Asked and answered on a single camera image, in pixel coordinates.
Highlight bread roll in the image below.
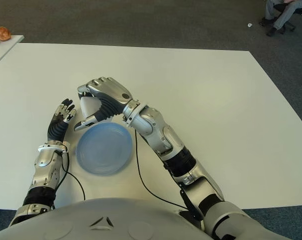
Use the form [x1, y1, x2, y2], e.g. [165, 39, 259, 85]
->
[0, 26, 11, 42]

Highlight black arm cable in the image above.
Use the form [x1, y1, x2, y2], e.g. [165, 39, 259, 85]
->
[52, 149, 86, 208]
[134, 129, 189, 210]

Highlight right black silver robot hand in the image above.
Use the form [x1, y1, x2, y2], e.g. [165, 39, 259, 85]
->
[74, 76, 140, 132]

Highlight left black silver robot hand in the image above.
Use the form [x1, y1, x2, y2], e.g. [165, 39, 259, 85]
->
[47, 98, 78, 143]

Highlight blue round plate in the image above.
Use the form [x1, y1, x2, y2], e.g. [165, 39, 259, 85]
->
[76, 122, 134, 177]

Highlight grey robot torso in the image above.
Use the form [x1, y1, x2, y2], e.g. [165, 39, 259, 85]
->
[0, 197, 214, 240]

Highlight black office chair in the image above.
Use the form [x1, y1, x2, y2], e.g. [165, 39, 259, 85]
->
[273, 0, 302, 32]

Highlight white charger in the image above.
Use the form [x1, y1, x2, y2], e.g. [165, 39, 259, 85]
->
[79, 96, 103, 121]

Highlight white side table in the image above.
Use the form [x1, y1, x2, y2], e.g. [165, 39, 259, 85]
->
[0, 34, 25, 70]

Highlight seated person grey trousers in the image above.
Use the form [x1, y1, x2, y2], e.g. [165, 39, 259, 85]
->
[258, 0, 302, 37]

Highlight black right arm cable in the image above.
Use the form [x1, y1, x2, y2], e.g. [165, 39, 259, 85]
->
[134, 129, 189, 210]

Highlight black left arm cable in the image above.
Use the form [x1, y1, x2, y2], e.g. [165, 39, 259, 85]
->
[52, 149, 86, 208]

